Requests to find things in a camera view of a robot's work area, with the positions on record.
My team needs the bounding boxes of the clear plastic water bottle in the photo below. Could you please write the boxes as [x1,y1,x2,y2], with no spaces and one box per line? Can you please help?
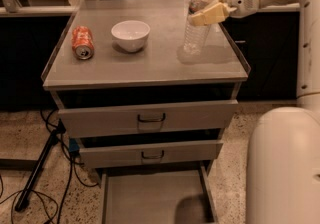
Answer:
[183,0,211,56]

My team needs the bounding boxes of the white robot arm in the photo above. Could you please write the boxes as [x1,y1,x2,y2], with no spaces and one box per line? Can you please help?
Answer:
[188,0,320,224]

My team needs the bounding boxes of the grey middle drawer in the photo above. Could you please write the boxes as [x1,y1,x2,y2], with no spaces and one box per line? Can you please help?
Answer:
[80,140,222,168]

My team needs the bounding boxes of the black middle drawer handle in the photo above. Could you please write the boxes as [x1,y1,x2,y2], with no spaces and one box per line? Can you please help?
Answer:
[141,150,165,160]

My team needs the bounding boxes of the grey drawer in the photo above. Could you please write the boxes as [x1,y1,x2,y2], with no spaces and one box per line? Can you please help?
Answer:
[98,167,218,224]
[80,140,222,168]
[58,100,238,138]

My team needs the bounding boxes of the orange soda can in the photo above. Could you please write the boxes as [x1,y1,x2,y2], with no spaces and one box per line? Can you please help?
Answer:
[71,26,94,60]

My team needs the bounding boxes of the grey bottom drawer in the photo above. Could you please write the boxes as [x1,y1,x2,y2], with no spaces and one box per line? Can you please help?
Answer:
[98,167,218,224]

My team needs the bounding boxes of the white ceramic bowl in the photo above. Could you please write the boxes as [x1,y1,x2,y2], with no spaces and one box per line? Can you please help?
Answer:
[111,20,151,53]

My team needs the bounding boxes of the grey top drawer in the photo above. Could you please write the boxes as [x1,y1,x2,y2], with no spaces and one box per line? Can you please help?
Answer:
[58,100,238,138]

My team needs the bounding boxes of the black tripod leg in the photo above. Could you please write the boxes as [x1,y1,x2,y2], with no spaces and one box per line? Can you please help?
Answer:
[14,121,65,212]

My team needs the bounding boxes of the black top drawer handle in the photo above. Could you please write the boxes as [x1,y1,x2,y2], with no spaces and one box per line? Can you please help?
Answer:
[137,113,166,123]

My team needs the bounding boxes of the black drawer handle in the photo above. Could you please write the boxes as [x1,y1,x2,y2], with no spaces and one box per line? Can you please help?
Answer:
[137,113,166,123]
[141,150,165,160]

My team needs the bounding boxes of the black floor cable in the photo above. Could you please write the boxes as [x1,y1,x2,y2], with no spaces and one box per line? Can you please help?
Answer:
[0,107,100,224]

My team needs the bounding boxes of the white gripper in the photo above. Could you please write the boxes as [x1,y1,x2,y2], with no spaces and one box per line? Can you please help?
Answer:
[188,0,259,26]

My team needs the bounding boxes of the grey drawer cabinet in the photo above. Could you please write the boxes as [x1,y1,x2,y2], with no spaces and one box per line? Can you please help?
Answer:
[41,0,252,182]

